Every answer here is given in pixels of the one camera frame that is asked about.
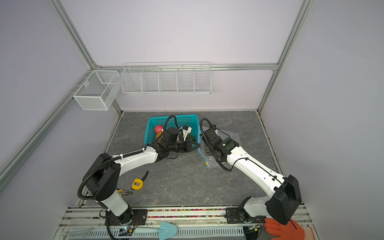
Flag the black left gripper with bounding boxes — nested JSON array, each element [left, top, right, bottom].
[[168, 139, 201, 153]]

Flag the clear zip top bag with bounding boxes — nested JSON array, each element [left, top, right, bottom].
[[197, 129, 242, 169]]

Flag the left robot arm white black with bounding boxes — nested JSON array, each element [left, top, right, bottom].
[[77, 115, 200, 225]]

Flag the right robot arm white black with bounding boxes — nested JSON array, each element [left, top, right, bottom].
[[200, 118, 302, 225]]

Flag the orange gloved hand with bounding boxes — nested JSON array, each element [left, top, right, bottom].
[[264, 218, 305, 240]]

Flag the teal plastic basket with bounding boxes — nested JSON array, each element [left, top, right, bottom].
[[143, 114, 201, 146]]

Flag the pink dragon fruit toy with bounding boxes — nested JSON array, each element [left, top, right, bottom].
[[155, 125, 164, 134]]

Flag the yellow tape measure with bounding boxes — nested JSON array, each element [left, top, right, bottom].
[[131, 171, 149, 191]]

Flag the teal silicone spatula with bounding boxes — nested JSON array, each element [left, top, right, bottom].
[[133, 222, 178, 240]]

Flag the silver wrench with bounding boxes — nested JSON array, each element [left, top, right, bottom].
[[62, 228, 94, 240]]

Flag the white wire wall rack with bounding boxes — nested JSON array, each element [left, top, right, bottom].
[[121, 62, 212, 95]]

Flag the yellow handled pliers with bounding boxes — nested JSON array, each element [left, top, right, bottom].
[[117, 189, 133, 196]]

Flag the white mesh wall box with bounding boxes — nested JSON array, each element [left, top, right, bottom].
[[74, 70, 122, 111]]

